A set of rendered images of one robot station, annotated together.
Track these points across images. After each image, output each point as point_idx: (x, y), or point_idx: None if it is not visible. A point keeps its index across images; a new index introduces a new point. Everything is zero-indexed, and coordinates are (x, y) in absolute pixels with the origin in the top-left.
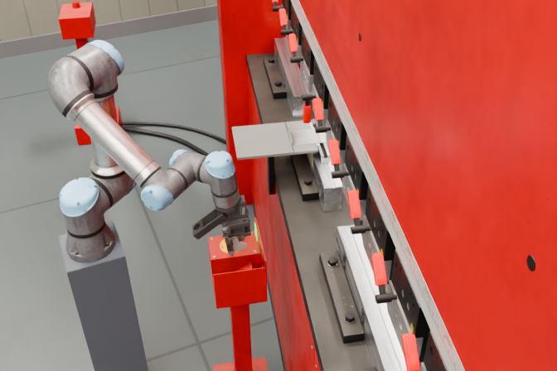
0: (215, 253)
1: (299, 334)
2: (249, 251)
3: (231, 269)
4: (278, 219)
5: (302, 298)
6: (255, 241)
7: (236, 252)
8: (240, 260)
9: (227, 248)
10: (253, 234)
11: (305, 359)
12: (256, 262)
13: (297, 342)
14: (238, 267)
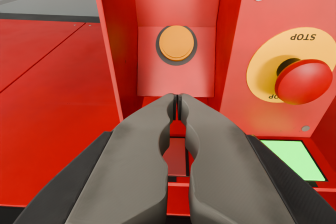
0: (274, 4)
1: (90, 105)
2: (234, 113)
3: (218, 37)
4: (335, 153)
5: (7, 205)
6: (266, 133)
7: (246, 81)
8: (220, 78)
9: (67, 168)
10: (297, 131)
11: (43, 103)
12: (211, 104)
13: (111, 86)
14: (216, 57)
